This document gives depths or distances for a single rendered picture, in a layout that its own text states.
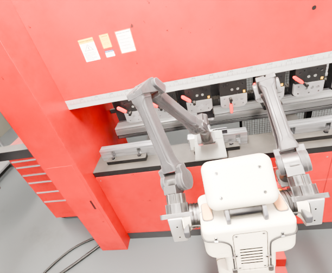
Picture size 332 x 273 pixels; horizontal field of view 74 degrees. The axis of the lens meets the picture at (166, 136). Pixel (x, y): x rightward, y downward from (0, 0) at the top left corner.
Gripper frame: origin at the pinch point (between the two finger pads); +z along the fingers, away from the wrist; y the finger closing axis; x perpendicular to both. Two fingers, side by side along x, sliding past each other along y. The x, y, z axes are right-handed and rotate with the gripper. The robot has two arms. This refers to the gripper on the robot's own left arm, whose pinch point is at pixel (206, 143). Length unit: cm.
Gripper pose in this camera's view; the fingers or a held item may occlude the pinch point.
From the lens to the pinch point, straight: 137.4
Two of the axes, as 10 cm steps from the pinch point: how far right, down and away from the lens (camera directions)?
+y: -9.7, 1.5, 1.9
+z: 2.4, 3.8, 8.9
